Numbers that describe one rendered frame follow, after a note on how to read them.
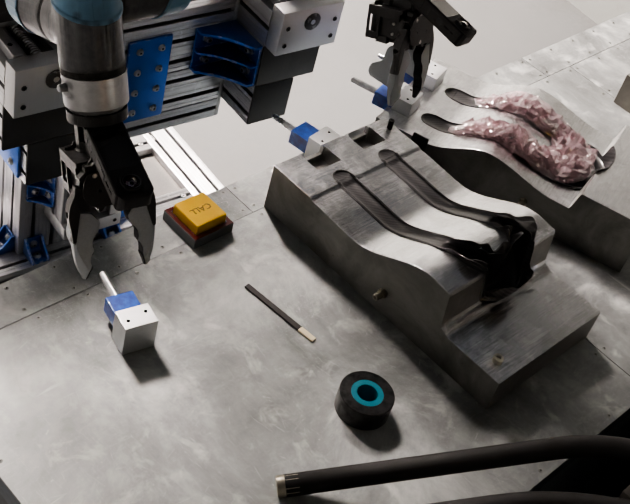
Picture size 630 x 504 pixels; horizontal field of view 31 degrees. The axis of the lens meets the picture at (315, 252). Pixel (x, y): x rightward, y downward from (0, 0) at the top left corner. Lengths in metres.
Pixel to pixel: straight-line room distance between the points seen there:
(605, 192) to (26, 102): 0.96
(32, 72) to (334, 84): 1.95
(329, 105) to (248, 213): 1.68
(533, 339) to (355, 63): 2.12
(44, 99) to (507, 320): 0.78
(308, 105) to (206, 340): 1.91
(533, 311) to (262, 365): 0.43
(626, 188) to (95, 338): 0.94
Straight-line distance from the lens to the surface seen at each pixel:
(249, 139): 3.29
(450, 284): 1.65
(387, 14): 1.79
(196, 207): 1.79
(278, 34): 2.00
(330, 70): 3.66
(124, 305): 1.62
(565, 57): 2.51
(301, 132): 1.97
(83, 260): 1.39
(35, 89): 1.78
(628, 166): 2.06
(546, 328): 1.76
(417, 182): 1.88
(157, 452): 1.52
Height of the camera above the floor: 2.03
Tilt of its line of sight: 43 degrees down
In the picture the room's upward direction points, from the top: 17 degrees clockwise
